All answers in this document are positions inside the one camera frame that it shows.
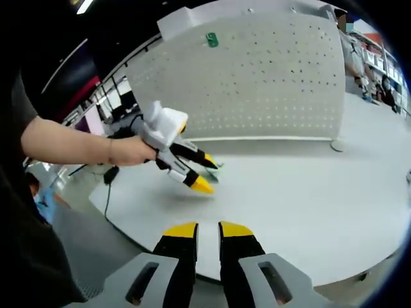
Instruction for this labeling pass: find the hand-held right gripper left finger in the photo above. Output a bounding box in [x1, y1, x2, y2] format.
[73, 221, 199, 308]

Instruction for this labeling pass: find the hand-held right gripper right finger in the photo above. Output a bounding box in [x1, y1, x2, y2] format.
[218, 221, 341, 308]

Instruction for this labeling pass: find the green hook assembly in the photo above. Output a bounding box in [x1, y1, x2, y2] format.
[205, 31, 220, 49]
[205, 162, 225, 184]

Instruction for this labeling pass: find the white perforated mounting plate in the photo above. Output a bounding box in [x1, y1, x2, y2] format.
[125, 12, 347, 153]

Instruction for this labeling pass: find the person's left hand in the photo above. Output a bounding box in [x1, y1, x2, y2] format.
[110, 135, 159, 167]

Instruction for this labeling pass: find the black computer mouse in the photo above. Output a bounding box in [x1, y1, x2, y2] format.
[103, 166, 120, 185]

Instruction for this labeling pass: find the computer monitor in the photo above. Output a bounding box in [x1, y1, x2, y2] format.
[74, 105, 106, 136]

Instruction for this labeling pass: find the person's dark shirt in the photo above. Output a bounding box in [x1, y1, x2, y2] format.
[0, 64, 88, 308]

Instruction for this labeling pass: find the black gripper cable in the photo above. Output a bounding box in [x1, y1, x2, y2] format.
[128, 114, 144, 131]

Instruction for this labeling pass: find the black mouse cable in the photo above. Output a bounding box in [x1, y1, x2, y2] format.
[103, 182, 112, 219]

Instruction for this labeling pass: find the white display wall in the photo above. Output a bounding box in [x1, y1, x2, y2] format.
[157, 6, 200, 41]

